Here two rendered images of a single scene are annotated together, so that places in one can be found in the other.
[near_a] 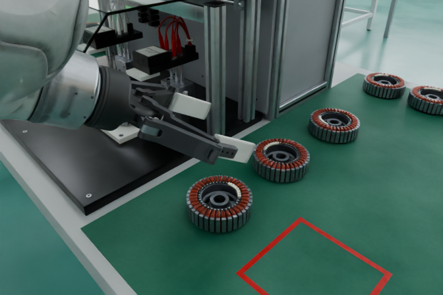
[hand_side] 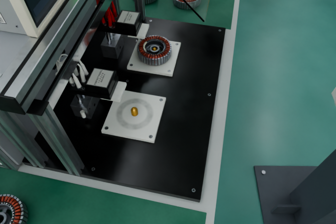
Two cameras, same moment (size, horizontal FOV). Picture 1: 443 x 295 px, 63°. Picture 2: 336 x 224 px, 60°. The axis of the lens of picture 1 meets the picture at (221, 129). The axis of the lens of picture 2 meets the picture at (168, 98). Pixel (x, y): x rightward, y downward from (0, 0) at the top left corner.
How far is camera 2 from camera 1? 1.40 m
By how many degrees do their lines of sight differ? 82
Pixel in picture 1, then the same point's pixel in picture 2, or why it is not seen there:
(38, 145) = (212, 75)
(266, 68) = not seen: outside the picture
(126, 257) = (227, 11)
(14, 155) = (223, 90)
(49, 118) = not seen: outside the picture
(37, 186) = (228, 60)
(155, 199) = (197, 19)
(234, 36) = not seen: outside the picture
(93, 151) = (195, 49)
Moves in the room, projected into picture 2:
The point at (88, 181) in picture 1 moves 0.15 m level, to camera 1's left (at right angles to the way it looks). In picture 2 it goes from (213, 36) to (242, 62)
